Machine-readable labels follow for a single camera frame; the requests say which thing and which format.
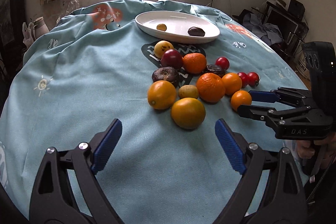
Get white pitcher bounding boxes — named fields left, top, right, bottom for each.
left=22, top=16, right=50, bottom=49

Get smooth orange citrus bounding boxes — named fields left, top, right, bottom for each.
left=222, top=73, right=242, bottom=96

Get black shelf with monitor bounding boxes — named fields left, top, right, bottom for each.
left=262, top=0, right=309, bottom=57

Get small yellow fruit on plate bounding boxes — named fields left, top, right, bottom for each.
left=156, top=23, right=167, bottom=31

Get large textured orange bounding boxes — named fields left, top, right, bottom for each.
left=196, top=73, right=226, bottom=103

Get white oval plate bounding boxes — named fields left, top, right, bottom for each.
left=135, top=11, right=221, bottom=44

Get red cherry tomato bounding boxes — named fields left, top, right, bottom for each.
left=238, top=72, right=248, bottom=89
left=215, top=56, right=230, bottom=71
left=247, top=72, right=260, bottom=87

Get small orange citrus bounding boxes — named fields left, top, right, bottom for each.
left=230, top=90, right=252, bottom=111

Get right hand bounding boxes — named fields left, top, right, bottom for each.
left=296, top=132, right=335, bottom=159

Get dark brown water chestnut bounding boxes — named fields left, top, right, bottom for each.
left=151, top=67, right=180, bottom=87

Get yellow orange lemon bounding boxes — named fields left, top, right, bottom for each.
left=147, top=80, right=177, bottom=110

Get blue clothes pile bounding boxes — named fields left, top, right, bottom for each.
left=232, top=9, right=284, bottom=46

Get large yellow orange citrus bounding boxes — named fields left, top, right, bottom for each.
left=170, top=98, right=206, bottom=130

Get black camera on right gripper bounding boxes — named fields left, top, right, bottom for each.
left=302, top=42, right=335, bottom=115

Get textured mandarin orange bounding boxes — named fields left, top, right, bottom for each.
left=183, top=53, right=207, bottom=75

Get dark red plum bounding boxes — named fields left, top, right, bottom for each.
left=161, top=50, right=183, bottom=70

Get yellow spotted fruit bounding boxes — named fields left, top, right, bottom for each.
left=154, top=40, right=174, bottom=59

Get small yellow green fruit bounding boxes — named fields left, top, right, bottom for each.
left=178, top=85, right=199, bottom=99

